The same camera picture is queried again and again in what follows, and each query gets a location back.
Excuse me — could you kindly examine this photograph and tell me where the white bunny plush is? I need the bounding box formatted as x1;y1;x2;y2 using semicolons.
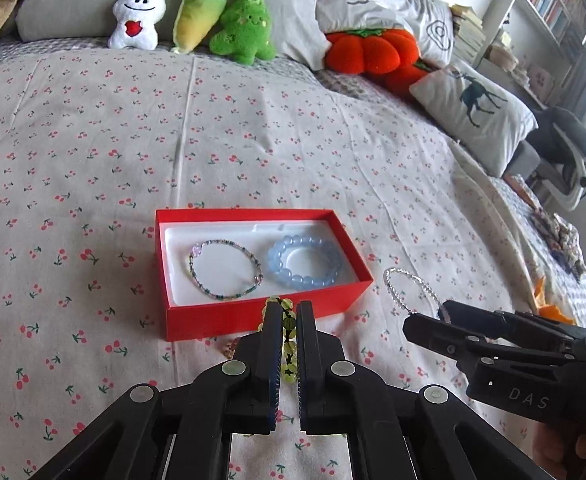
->
107;0;167;51

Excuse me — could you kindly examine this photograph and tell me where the cherry print bed sheet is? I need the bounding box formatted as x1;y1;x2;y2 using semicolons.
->
0;41;586;479

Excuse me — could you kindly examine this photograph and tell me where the light blue bead bracelet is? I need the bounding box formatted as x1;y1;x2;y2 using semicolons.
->
266;233;343;291

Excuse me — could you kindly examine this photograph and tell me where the orange pumpkin plush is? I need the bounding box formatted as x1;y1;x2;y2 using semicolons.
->
325;29;434;99

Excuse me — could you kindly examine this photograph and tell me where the green bead bracelet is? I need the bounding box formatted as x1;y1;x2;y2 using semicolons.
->
257;294;301;385

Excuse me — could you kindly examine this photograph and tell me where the silver pearl bead bracelet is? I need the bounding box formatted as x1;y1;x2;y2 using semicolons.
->
382;265;452;323

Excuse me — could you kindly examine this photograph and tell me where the white bookshelf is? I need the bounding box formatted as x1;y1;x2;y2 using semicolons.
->
482;0;586;104

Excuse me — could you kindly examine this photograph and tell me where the white doodle print pillow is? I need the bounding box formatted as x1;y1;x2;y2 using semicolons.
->
316;0;454;68

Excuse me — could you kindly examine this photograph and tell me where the thin multicolour bead bracelet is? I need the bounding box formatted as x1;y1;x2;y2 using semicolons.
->
187;237;265;302

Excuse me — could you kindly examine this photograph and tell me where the person's right hand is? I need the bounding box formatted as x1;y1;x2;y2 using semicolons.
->
532;424;586;480

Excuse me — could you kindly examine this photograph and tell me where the deer print pillow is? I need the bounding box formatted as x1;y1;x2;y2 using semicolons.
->
409;61;537;177

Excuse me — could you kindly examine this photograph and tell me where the green tree plush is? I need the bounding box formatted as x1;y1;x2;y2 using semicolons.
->
208;0;277;65

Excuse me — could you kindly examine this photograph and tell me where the yellow green carrot plush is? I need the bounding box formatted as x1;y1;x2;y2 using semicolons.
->
171;0;228;54

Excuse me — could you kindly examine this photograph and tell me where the red jewelry box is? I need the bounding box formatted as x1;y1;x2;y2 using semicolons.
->
155;208;373;341

